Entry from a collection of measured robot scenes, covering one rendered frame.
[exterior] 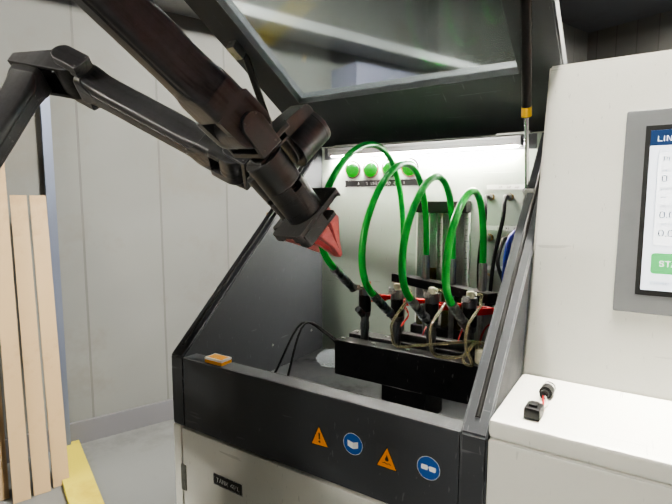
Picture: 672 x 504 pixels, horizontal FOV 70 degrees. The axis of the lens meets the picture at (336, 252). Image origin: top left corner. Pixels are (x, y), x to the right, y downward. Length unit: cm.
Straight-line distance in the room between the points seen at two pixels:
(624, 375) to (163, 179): 248
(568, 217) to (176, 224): 233
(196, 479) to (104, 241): 185
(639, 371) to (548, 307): 17
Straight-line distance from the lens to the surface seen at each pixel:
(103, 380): 298
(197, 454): 118
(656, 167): 98
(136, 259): 288
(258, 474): 106
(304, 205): 68
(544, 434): 75
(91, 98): 107
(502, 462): 78
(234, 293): 120
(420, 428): 81
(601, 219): 96
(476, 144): 124
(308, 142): 68
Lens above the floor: 129
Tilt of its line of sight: 6 degrees down
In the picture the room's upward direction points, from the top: straight up
